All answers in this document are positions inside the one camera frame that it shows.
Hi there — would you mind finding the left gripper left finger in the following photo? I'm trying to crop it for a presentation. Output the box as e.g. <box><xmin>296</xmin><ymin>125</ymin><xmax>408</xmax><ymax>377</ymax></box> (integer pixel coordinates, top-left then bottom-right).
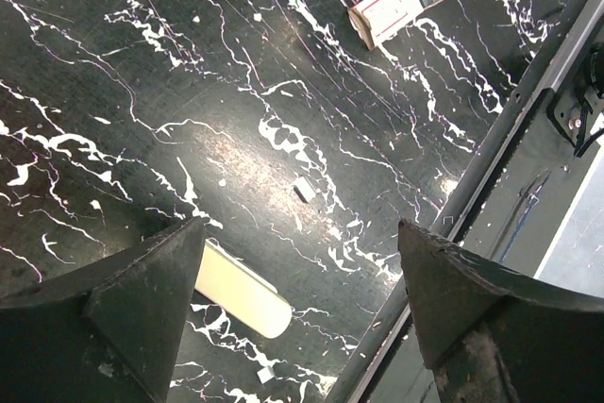
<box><xmin>1</xmin><ymin>219</ymin><xmax>205</xmax><ymax>402</ymax></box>

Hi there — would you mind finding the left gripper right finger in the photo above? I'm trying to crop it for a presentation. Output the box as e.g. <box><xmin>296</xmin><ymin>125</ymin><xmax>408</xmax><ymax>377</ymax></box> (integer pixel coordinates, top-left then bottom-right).
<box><xmin>398</xmin><ymin>219</ymin><xmax>603</xmax><ymax>402</ymax></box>

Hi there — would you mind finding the beige stapler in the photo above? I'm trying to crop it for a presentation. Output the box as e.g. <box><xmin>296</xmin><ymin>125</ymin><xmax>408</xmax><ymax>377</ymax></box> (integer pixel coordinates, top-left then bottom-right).
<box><xmin>194</xmin><ymin>241</ymin><xmax>293</xmax><ymax>339</ymax></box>

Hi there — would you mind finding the small silver staple strip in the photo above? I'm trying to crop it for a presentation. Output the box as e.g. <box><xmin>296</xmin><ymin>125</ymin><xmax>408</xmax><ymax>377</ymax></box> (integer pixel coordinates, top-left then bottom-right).
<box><xmin>257</xmin><ymin>366</ymin><xmax>276</xmax><ymax>385</ymax></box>

